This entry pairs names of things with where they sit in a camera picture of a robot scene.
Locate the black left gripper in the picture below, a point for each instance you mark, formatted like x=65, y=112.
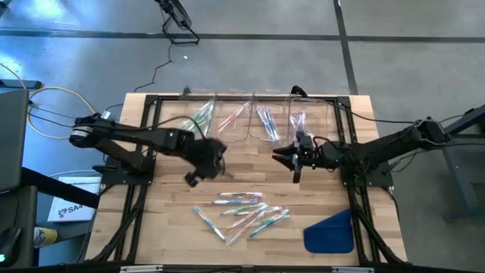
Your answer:
x=206, y=157

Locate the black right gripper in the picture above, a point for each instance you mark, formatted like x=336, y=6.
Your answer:
x=308, y=155

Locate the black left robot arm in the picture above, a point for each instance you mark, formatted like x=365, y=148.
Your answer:
x=132, y=136

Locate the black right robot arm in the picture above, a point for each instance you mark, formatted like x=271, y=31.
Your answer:
x=379, y=149

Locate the clear plastic bin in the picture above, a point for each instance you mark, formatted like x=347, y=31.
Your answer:
x=318, y=113
x=242, y=132
x=176, y=110
x=257, y=132

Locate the black table clamp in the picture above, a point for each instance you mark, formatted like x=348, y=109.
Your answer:
x=186, y=90
x=297, y=90

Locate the blue cloth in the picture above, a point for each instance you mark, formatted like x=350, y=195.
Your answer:
x=329, y=235

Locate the white printed cardboard box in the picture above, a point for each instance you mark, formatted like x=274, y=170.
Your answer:
x=72, y=210

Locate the black side desk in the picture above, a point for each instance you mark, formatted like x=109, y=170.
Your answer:
x=57, y=187

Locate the yellow white cup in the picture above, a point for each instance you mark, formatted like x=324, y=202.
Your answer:
x=45, y=237

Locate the black equipment stand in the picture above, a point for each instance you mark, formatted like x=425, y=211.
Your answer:
x=466, y=121

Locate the laptop computer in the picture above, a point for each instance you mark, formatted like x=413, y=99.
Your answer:
x=13, y=140

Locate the white frame bracket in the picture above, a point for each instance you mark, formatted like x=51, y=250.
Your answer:
x=140, y=269
x=352, y=270

